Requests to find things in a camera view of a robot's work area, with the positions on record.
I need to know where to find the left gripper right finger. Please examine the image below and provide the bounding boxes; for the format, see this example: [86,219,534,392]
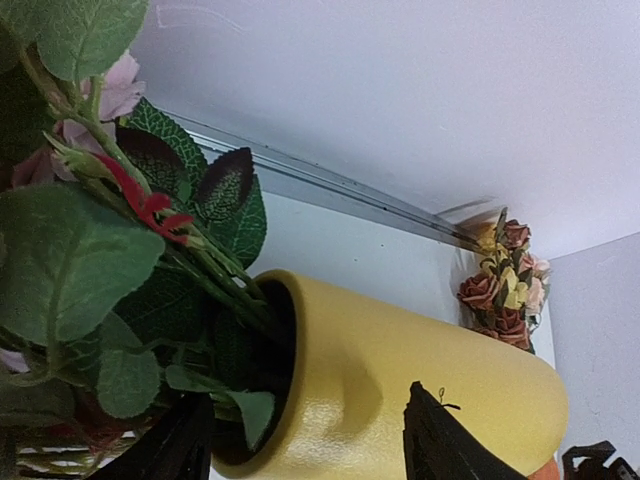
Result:
[403,381,524,480]

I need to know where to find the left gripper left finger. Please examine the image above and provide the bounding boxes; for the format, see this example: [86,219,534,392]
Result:
[88,393,215,480]

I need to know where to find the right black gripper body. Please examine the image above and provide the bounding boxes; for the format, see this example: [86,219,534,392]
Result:
[561,440,639,480]

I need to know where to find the orange yellow wrapping paper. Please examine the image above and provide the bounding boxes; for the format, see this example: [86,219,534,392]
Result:
[527,458,560,480]

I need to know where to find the yellow ceramic vase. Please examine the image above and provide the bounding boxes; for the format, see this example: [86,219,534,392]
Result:
[212,270,569,479]

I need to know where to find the white and pink flowers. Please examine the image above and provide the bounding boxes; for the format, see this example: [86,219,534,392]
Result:
[1,1,284,479]

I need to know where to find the loose bouquet flower stems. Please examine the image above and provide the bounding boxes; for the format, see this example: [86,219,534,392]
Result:
[456,207,551,354]

